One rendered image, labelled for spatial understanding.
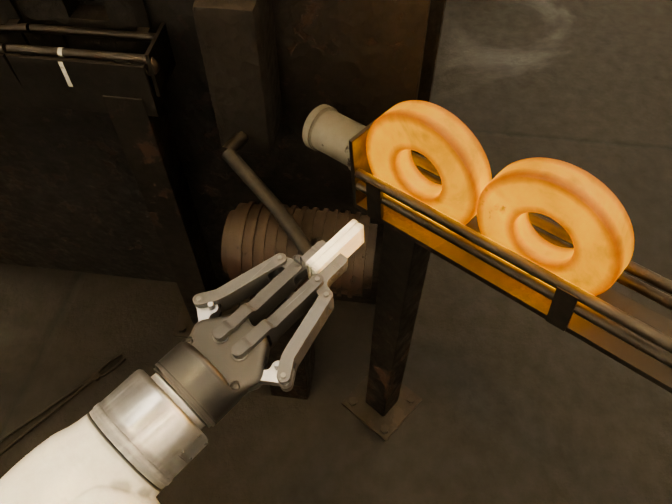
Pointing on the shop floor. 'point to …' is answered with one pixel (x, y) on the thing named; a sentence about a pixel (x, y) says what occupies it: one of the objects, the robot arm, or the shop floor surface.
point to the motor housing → (361, 260)
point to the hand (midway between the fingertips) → (335, 252)
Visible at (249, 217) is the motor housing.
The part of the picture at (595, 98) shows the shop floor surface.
